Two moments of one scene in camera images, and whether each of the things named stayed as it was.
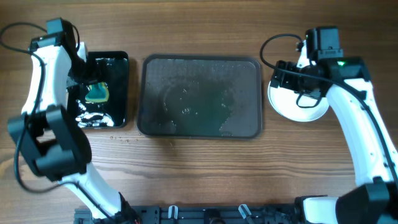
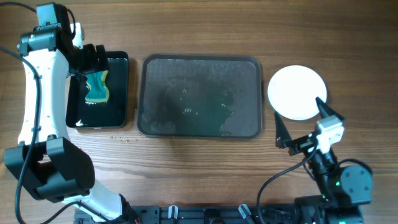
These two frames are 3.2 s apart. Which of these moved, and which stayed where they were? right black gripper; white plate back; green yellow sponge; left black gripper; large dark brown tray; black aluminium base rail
Moved: right black gripper; left black gripper; green yellow sponge
Stayed: large dark brown tray; white plate back; black aluminium base rail
